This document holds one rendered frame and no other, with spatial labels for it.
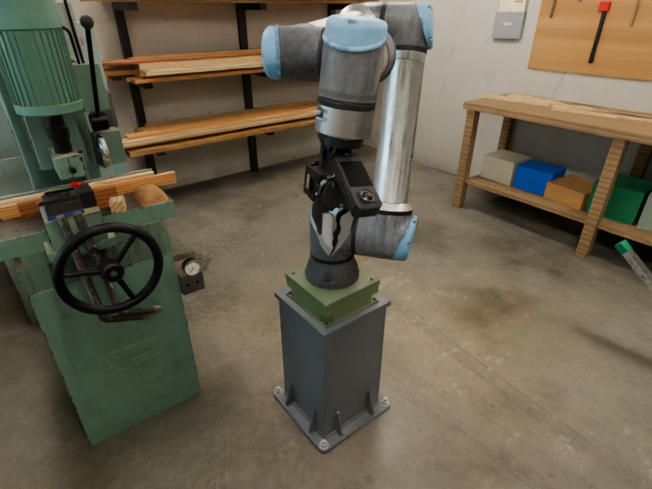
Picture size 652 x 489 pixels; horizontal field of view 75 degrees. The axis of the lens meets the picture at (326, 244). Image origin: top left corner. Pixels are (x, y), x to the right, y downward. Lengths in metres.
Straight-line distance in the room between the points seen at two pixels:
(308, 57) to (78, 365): 1.31
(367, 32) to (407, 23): 0.67
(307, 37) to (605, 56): 3.09
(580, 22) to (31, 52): 3.33
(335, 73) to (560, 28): 3.28
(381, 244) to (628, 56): 2.69
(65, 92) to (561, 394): 2.16
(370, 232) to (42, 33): 1.04
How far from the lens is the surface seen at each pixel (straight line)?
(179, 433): 1.91
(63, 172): 1.54
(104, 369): 1.76
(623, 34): 3.68
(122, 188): 1.62
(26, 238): 1.47
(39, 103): 1.46
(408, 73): 1.29
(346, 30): 0.64
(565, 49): 3.82
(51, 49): 1.45
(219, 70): 3.62
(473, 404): 2.01
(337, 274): 1.39
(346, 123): 0.65
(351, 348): 1.54
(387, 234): 1.29
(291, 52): 0.79
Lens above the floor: 1.46
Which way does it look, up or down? 29 degrees down
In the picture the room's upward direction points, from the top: straight up
